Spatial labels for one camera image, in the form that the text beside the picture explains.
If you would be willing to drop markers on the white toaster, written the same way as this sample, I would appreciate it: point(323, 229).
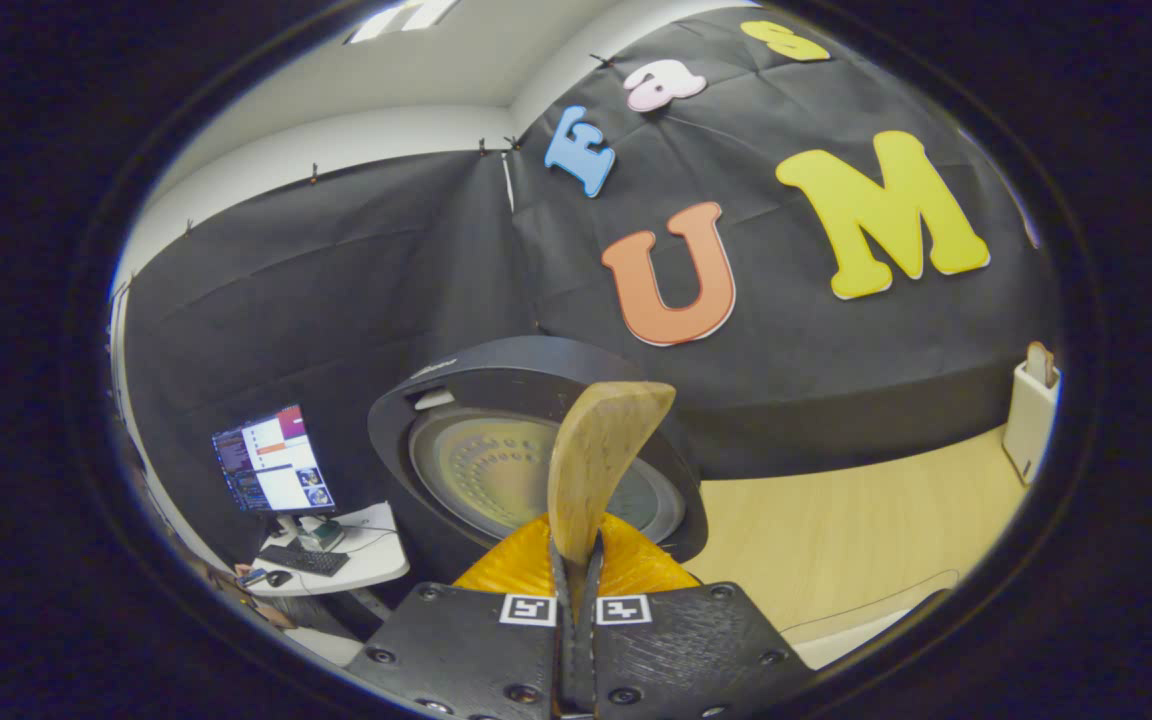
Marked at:
point(1028, 420)

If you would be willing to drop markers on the computer monitor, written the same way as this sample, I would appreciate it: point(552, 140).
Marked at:
point(276, 460)

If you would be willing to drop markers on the small green white box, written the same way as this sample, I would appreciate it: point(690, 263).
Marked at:
point(324, 535)

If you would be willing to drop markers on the black computer mouse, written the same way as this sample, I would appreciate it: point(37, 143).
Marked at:
point(279, 578)

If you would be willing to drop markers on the brown toast slice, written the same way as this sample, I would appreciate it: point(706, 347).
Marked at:
point(1039, 362)

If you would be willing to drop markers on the black keyboard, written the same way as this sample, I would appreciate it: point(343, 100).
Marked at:
point(304, 560)

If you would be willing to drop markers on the wooden spoon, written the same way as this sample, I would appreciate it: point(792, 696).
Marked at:
point(596, 450)

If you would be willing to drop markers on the black backdrop cloth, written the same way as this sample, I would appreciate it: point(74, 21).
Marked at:
point(386, 280)

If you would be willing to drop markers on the white side table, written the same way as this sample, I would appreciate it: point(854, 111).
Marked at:
point(376, 560)

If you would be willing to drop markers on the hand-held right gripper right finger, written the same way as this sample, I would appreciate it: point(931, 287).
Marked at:
point(696, 650)

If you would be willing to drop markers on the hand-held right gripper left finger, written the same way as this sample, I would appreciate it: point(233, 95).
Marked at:
point(466, 650)

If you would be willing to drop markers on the silver black rice cooker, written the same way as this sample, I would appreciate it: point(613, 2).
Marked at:
point(496, 380)

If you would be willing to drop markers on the ceiling light panel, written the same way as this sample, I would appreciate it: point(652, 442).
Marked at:
point(406, 18)

